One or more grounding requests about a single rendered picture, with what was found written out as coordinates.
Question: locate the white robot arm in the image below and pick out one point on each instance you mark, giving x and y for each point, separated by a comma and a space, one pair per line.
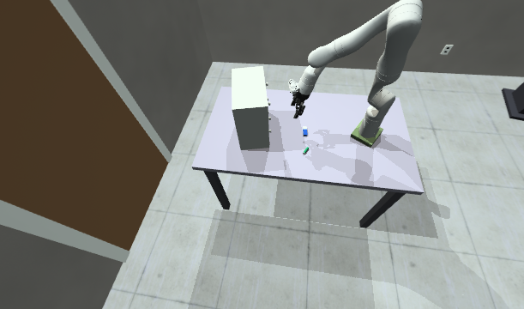
403, 21

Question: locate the grey chest of drawers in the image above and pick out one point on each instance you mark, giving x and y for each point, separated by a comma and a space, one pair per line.
250, 107

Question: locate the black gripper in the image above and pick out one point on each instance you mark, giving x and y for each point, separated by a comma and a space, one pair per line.
299, 99

